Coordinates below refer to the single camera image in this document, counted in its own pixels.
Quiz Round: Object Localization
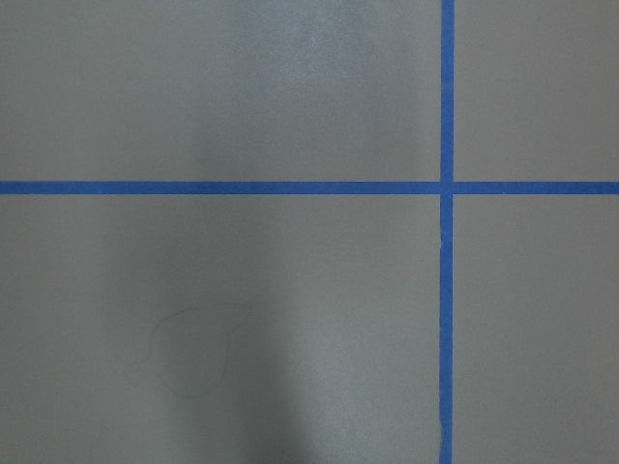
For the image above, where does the blue tape line lengthwise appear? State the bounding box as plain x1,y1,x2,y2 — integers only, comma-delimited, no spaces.
439,0,456,464

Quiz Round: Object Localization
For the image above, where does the blue tape line crosswise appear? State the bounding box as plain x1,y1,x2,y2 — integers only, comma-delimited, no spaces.
1,181,618,195

